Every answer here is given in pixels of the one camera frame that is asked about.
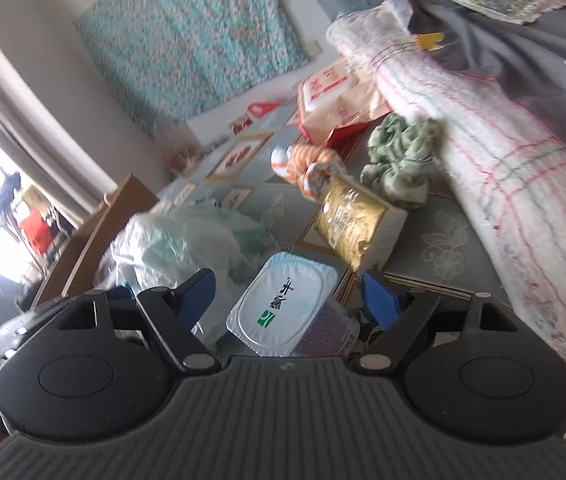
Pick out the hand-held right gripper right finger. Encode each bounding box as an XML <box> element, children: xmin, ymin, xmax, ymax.
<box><xmin>357</xmin><ymin>269</ymin><xmax>520</xmax><ymax>376</ymax></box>

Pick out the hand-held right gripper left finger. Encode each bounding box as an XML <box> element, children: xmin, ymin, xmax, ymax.
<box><xmin>53</xmin><ymin>268</ymin><xmax>221</xmax><ymax>375</ymax></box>

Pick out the white lid wipes pack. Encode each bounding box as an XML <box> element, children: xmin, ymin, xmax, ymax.
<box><xmin>225</xmin><ymin>252</ymin><xmax>362</xmax><ymax>359</ymax></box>

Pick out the brown cardboard box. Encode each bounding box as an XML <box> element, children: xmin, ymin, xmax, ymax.
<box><xmin>27</xmin><ymin>174</ymin><xmax>162</xmax><ymax>312</ymax></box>

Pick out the translucent white plastic bag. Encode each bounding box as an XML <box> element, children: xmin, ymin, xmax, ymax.
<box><xmin>93</xmin><ymin>199</ymin><xmax>285</xmax><ymax>307</ymax></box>

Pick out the fruit print mat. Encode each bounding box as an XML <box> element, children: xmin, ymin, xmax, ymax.
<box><xmin>153</xmin><ymin>104</ymin><xmax>510</xmax><ymax>312</ymax></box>

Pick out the gold snack box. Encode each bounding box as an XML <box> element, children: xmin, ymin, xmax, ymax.
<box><xmin>312</xmin><ymin>174</ymin><xmax>409</xmax><ymax>272</ymax></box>

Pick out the green crumpled cloth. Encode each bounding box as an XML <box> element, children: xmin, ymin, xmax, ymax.
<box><xmin>360</xmin><ymin>112</ymin><xmax>445</xmax><ymax>212</ymax></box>

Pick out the orange white knotted cloth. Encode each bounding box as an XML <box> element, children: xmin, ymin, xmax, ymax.
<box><xmin>270</xmin><ymin>142</ymin><xmax>350</xmax><ymax>199</ymax></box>

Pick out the white rolled quilt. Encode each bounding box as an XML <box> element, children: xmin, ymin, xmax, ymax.
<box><xmin>325</xmin><ymin>4</ymin><xmax>566</xmax><ymax>397</ymax></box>

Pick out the beige curtain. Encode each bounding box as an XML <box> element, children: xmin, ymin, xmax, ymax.
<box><xmin>0</xmin><ymin>0</ymin><xmax>120</xmax><ymax>212</ymax></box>

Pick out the grey blanket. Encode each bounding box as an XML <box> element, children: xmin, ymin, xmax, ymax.
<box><xmin>407</xmin><ymin>0</ymin><xmax>566</xmax><ymax>182</ymax></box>

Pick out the teal floral wall cloth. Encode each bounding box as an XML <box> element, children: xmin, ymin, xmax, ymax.
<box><xmin>73</xmin><ymin>0</ymin><xmax>310</xmax><ymax>139</ymax></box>

